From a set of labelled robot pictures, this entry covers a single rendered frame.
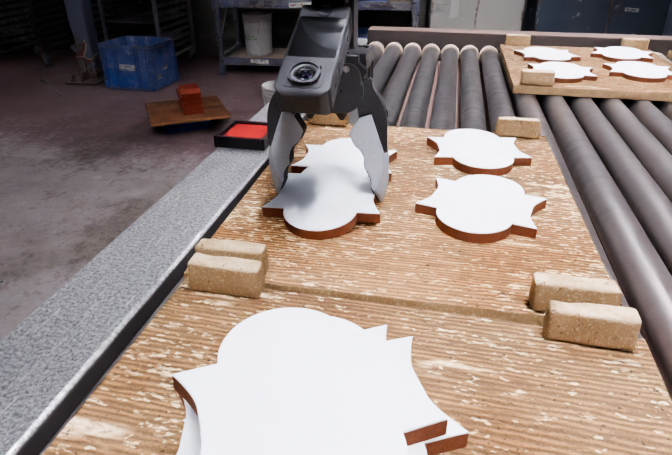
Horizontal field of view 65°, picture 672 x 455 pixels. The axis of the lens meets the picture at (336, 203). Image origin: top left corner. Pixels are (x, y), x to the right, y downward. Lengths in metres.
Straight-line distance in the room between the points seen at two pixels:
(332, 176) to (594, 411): 0.33
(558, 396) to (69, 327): 0.36
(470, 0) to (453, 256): 4.63
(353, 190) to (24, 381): 0.32
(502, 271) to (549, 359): 0.10
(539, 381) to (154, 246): 0.36
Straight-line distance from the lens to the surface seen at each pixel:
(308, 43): 0.46
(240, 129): 0.81
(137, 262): 0.53
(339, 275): 0.44
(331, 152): 0.66
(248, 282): 0.41
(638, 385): 0.40
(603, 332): 0.41
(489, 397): 0.36
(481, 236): 0.50
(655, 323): 0.51
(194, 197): 0.64
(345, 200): 0.52
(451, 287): 0.44
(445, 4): 5.05
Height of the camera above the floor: 1.19
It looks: 27 degrees down
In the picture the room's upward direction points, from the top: straight up
